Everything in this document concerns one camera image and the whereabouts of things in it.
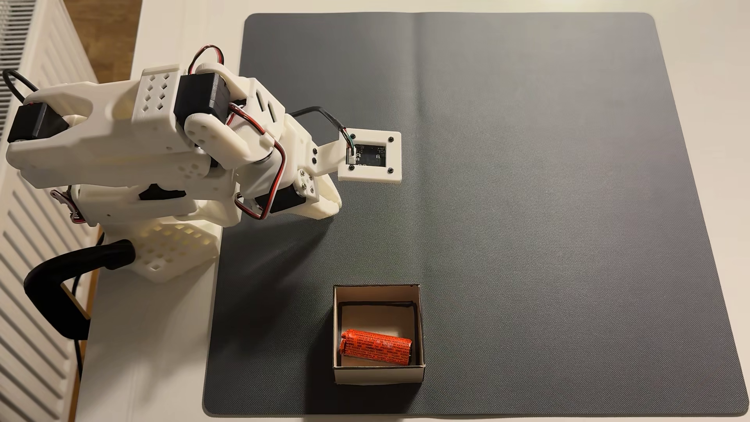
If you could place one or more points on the black table clamp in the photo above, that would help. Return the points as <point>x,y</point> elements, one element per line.
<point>53,281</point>

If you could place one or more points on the white square camera mount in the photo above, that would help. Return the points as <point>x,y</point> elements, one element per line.
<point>370,156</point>

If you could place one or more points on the dark grey textured mat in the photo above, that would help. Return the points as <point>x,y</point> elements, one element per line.
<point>527,205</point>

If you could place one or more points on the white radiator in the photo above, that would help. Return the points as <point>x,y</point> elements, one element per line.
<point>26,328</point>

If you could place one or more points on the red cylindrical candy roll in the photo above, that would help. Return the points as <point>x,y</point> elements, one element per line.
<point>375,347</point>

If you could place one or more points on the small open cardboard box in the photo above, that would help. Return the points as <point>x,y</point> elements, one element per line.
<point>378,319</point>

